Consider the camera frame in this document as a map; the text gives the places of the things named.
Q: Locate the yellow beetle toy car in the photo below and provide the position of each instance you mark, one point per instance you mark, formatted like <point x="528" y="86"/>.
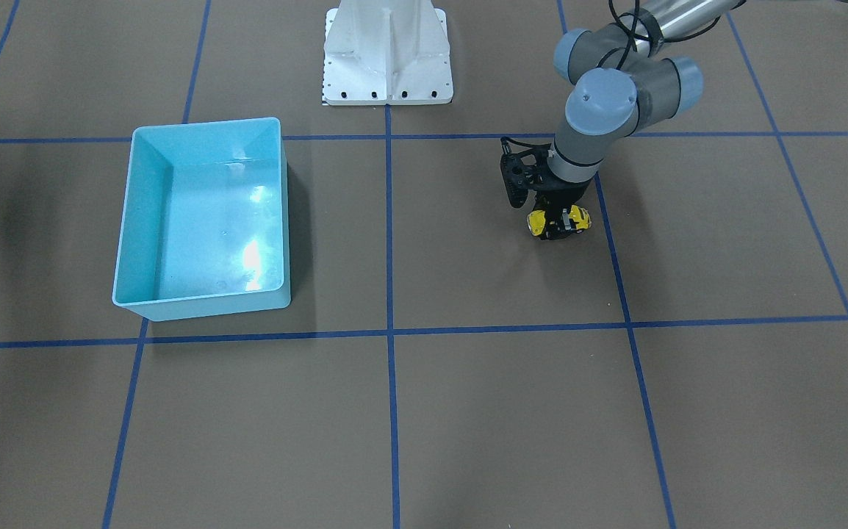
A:
<point x="580" y="214"/>

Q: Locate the light blue plastic bin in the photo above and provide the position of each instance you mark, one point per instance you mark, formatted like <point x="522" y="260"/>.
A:
<point x="205" y="223"/>

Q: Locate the white metal mount base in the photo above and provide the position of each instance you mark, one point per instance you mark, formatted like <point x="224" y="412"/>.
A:
<point x="386" y="53"/>

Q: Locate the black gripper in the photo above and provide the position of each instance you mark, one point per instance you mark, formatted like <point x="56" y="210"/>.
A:
<point x="561" y="197"/>

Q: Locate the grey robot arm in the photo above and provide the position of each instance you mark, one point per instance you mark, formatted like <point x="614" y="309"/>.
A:
<point x="619" y="87"/>

